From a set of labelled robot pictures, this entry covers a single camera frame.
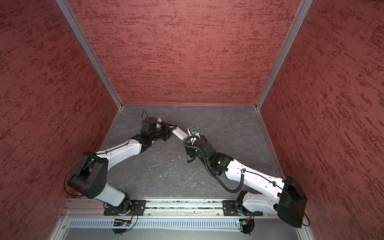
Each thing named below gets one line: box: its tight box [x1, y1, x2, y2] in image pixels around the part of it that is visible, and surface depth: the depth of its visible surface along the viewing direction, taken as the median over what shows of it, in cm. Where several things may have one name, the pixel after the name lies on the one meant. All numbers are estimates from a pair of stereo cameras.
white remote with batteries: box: [171, 126, 189, 141], surface depth 85 cm
